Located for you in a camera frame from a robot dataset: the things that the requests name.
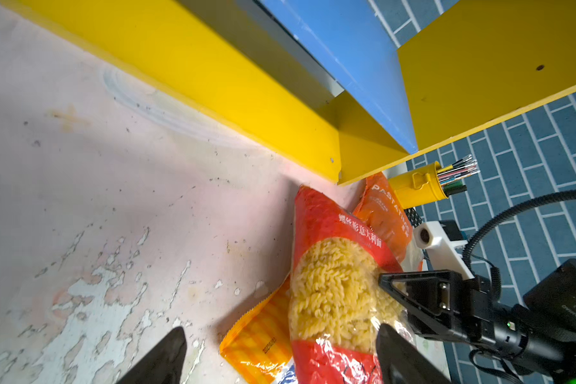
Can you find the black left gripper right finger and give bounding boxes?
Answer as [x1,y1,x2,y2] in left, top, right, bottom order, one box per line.
[376,323,451,384]

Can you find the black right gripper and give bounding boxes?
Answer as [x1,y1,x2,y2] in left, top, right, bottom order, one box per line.
[378,270,566,374]

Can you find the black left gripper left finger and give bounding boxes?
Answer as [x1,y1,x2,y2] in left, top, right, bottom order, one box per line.
[117,326,187,384]

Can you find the red fusilli bag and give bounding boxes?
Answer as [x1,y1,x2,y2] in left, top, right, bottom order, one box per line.
[288,186,403,383]

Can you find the blue macaroni bag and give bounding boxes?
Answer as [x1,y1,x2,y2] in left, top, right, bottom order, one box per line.
[219,278,298,383]

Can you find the orange pasta bag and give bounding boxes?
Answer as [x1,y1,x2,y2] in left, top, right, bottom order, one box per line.
[353,172,424,272]

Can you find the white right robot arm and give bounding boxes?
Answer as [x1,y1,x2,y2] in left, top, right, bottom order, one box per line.
[378,190,576,383]

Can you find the yellow shelf pink blue boards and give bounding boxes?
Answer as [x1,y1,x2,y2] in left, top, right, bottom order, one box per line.
[6,1,576,185]

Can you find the black calculator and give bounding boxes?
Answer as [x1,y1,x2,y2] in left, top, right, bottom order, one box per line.
[404,208,426,228]

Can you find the yellow pen cup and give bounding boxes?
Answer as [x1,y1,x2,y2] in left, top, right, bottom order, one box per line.
[388,162,448,210]

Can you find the coloured pens in cup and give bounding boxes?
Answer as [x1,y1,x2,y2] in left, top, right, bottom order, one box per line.
[437,155,480,197]

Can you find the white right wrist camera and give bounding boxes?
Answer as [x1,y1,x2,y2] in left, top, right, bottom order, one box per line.
[414,220,475,280]

